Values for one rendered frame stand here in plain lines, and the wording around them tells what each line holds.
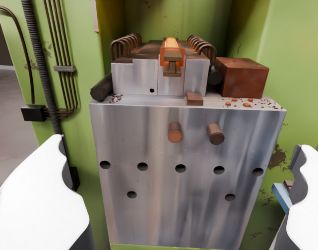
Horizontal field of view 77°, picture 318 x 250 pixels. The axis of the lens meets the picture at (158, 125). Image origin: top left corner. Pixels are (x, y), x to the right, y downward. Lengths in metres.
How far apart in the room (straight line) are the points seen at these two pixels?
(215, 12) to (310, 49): 0.40
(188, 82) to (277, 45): 0.28
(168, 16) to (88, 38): 0.40
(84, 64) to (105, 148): 0.26
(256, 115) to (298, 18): 0.29
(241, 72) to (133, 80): 0.22
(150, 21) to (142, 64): 0.49
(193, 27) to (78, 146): 0.63
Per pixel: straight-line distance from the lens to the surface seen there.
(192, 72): 0.43
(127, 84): 0.44
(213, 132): 0.38
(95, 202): 0.90
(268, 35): 0.61
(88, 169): 0.79
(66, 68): 0.62
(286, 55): 0.64
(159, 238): 0.66
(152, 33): 0.90
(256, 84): 0.47
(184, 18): 0.90
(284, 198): 0.56
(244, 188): 0.53
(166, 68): 0.35
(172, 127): 0.38
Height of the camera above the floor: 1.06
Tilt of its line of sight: 28 degrees down
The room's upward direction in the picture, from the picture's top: 1 degrees clockwise
